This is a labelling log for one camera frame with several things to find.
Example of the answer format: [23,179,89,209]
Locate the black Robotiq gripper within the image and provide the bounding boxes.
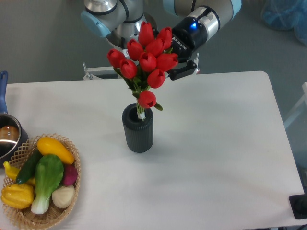
[153,17,208,81]

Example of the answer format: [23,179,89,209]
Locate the red tulip bouquet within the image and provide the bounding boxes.
[107,22,178,120]

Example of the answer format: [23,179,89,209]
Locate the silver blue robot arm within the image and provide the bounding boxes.
[81,0,242,81]

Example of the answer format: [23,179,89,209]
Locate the dark ribbed cylindrical vase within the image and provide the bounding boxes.
[122,103,154,153]

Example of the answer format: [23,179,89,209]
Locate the blue plastic bag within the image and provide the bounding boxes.
[260,0,307,45]

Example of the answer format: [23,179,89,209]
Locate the yellow squash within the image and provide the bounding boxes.
[37,137,75,165]

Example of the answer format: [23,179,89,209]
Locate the purple radish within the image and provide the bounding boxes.
[62,165,78,186]

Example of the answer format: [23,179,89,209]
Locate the green bok choy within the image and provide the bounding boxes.
[31,154,64,215]

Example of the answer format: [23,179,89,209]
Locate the white garlic bulb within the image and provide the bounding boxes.
[52,185,75,208]

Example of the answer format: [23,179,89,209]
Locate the dark green cucumber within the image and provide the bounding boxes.
[15,149,43,184]

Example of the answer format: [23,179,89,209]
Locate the small yellow gourd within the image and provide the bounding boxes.
[3,161,35,186]

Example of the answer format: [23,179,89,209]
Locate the black device at edge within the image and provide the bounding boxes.
[289,194,307,219]

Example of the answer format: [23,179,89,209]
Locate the yellow bell pepper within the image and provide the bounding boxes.
[1,184,34,209]

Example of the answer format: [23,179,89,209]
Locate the woven wicker basket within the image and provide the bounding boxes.
[2,134,81,230]

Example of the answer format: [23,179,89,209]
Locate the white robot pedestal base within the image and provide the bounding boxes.
[81,11,199,80]

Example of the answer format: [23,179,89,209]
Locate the white frame at right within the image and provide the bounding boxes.
[283,82,307,129]

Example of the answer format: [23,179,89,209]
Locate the blue handled saucepan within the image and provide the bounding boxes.
[0,70,28,168]

